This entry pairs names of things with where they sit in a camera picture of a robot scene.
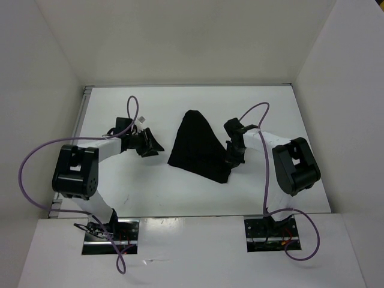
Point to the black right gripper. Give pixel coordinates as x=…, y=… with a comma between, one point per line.
x=232, y=161

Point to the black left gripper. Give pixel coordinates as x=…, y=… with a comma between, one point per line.
x=153, y=146

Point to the black skirt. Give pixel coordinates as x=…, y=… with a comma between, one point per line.
x=197, y=150

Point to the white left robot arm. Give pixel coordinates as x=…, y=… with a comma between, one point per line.
x=77, y=171

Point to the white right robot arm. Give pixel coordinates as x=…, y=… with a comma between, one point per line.
x=292, y=159

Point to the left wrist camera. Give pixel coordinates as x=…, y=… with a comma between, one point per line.
x=122, y=124

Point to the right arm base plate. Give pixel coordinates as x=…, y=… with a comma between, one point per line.
x=263, y=234

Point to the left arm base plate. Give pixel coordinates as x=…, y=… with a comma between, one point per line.
x=125, y=236

